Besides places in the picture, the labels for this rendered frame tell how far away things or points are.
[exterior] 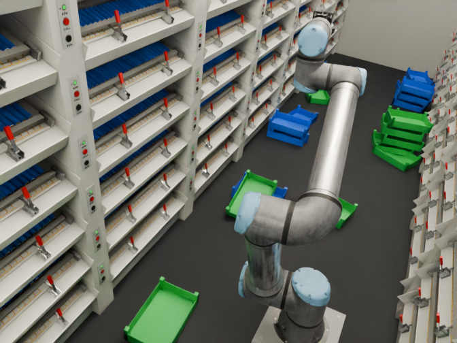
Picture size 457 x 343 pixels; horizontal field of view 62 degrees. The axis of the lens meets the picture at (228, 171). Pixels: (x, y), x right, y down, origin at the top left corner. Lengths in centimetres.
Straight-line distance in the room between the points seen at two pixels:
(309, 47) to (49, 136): 83
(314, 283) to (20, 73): 117
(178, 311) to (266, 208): 101
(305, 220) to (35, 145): 76
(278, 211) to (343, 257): 133
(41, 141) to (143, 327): 98
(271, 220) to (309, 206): 10
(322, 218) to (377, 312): 119
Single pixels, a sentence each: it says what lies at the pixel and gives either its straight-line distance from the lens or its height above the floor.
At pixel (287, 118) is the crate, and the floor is 10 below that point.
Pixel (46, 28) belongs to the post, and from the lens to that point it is 110.
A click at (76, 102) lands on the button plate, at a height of 104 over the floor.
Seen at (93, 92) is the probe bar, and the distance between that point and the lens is 134.
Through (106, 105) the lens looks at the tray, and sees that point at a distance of 134.
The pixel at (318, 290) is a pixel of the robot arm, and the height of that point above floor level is 43.
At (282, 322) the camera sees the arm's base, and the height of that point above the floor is 20.
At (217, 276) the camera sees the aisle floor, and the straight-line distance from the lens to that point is 200.
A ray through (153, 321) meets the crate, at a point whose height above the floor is 0.
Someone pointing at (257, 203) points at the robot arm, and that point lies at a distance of 98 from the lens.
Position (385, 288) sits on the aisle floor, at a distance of 223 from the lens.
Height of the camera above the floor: 159
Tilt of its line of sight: 37 degrees down
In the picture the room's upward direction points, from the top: 8 degrees clockwise
